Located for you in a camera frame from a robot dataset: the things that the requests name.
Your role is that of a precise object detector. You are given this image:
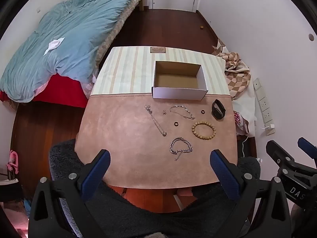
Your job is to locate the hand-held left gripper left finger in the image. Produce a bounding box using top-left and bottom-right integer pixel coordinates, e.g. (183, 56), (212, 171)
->
(28, 149), (111, 238)

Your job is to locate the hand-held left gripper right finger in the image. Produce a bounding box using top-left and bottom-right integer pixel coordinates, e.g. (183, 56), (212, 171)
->
(210, 149), (293, 238)

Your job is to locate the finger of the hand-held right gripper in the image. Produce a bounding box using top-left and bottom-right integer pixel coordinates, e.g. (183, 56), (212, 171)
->
(266, 140), (295, 170)
(298, 137), (317, 165)

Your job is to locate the wooden bead bracelet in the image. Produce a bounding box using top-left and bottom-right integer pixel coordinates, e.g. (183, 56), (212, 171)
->
(192, 121), (216, 140)

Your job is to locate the black smart band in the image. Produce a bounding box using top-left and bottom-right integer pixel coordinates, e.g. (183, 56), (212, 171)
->
(211, 99), (226, 121)

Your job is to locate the thick silver chain bracelet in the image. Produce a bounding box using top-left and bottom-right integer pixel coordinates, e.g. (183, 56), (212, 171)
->
(170, 137), (193, 161)

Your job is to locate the silver disc chain bracelet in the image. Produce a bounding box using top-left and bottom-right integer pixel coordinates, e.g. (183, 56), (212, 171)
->
(170, 105), (196, 120)

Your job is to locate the cardboard box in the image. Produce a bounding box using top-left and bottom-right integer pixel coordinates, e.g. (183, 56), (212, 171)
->
(152, 61), (208, 101)

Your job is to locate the dark grey fleece clothing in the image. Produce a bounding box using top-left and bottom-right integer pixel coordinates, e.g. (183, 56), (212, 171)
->
(48, 139), (262, 238)

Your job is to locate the striped and pink table mat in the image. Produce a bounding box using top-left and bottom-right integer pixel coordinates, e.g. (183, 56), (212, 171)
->
(74, 46), (238, 189)

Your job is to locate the red patterned cloth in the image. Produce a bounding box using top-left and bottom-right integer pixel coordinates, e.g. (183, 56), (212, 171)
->
(234, 111), (249, 135)

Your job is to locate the white table leg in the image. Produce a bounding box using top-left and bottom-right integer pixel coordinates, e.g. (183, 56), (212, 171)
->
(173, 194), (185, 211)

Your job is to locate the pink plastic hanger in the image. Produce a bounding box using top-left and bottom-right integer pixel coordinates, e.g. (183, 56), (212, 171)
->
(6, 150), (20, 174)

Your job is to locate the red bed sheet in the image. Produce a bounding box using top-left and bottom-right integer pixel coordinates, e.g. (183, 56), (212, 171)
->
(0, 73), (88, 108)

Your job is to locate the brown checked cloth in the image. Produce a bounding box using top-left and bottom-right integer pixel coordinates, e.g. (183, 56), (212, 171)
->
(212, 38), (252, 101)

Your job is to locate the white tissue paper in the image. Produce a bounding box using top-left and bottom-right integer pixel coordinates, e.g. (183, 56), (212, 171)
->
(44, 37), (65, 56)

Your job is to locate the light blue duvet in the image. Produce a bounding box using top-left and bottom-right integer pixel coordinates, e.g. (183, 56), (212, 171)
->
(0, 0), (133, 103)

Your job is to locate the white cable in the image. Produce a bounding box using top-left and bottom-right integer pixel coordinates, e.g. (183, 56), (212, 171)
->
(241, 126), (270, 158)

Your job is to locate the white wall socket strip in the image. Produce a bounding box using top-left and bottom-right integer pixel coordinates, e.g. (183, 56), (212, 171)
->
(253, 78), (275, 135)

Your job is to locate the thin silver necklace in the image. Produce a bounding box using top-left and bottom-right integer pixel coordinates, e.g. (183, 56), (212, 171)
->
(145, 105), (167, 137)

